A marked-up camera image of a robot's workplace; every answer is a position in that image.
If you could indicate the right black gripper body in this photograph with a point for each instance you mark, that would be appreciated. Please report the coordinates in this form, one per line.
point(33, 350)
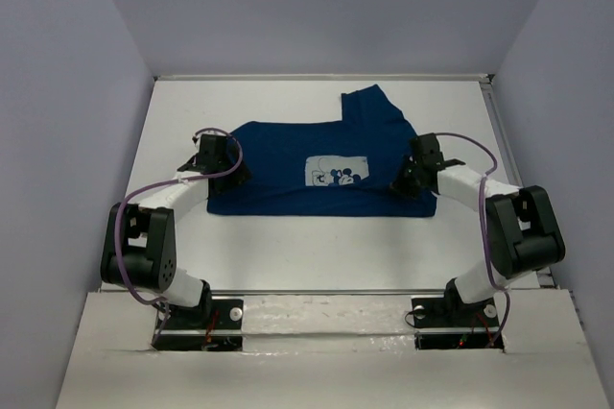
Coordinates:
point(406, 181)

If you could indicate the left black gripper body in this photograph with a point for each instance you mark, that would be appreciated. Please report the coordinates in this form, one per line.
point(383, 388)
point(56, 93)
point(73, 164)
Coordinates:
point(229, 176)

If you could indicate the blue printed t shirt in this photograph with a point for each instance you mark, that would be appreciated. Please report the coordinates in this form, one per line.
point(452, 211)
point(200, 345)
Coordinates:
point(339, 168)

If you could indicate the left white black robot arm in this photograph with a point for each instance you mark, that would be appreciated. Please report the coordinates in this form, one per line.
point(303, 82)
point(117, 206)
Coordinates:
point(140, 249)

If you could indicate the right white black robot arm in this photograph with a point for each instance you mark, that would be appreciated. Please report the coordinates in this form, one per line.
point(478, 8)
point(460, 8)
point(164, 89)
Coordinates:
point(520, 233)

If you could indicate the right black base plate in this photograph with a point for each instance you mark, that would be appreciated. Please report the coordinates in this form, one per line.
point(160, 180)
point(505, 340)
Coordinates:
point(438, 327)

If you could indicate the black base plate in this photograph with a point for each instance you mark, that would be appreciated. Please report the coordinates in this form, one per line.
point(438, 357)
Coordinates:
point(438, 327)
point(220, 332)

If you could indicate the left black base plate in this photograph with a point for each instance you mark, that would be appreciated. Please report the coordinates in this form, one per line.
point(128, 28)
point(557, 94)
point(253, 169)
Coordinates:
point(220, 332)

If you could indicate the metal rail strip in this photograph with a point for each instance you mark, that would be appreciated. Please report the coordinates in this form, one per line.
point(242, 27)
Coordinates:
point(349, 292)

